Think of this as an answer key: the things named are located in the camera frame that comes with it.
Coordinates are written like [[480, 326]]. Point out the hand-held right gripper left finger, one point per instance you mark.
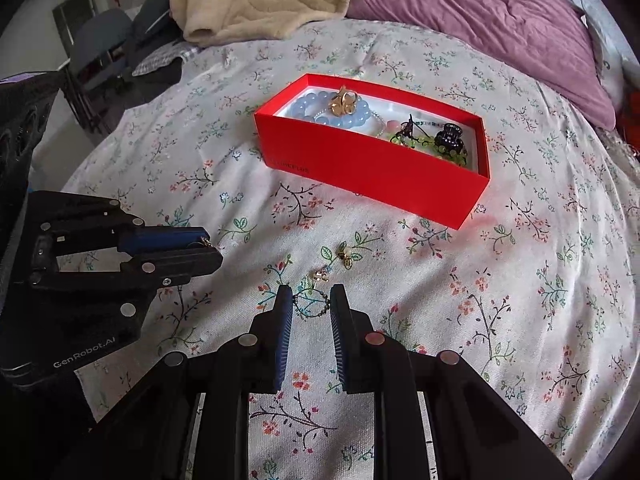
[[283, 345]]

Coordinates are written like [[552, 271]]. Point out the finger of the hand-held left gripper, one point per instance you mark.
[[170, 267], [165, 241]]

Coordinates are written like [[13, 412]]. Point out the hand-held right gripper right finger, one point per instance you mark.
[[340, 345]]

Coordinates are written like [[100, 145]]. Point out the small gold earring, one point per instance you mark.
[[206, 244]]

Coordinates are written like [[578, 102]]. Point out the red cardboard box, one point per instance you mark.
[[360, 175]]

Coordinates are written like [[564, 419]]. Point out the black hair claw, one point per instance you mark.
[[450, 138]]

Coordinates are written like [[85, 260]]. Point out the gold bow earring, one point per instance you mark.
[[318, 275]]

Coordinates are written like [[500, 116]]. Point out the pearl earring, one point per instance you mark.
[[345, 255]]

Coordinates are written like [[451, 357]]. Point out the grey plaid cloth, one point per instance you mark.
[[160, 57]]

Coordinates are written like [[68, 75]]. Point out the floral bed sheet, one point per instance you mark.
[[525, 285]]

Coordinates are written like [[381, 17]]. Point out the grey chair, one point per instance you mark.
[[97, 40]]

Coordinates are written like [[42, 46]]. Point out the beige fleece blanket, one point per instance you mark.
[[260, 0]]

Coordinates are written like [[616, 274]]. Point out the red cushion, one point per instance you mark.
[[631, 130]]

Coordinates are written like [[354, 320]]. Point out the white pillow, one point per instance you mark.
[[607, 45]]

